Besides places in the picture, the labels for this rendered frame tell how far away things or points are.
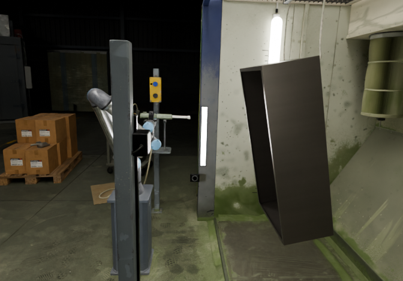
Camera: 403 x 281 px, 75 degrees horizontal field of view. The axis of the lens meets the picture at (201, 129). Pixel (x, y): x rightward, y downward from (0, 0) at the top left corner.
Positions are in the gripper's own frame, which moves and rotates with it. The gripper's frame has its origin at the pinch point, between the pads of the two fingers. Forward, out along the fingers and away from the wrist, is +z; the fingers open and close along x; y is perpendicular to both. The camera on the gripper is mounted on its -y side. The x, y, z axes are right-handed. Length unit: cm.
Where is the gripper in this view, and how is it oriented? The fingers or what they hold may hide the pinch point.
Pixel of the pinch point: (153, 118)
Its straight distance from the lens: 261.5
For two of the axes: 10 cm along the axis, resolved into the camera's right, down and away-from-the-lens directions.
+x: 10.0, 0.1, 0.6
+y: -0.2, 9.8, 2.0
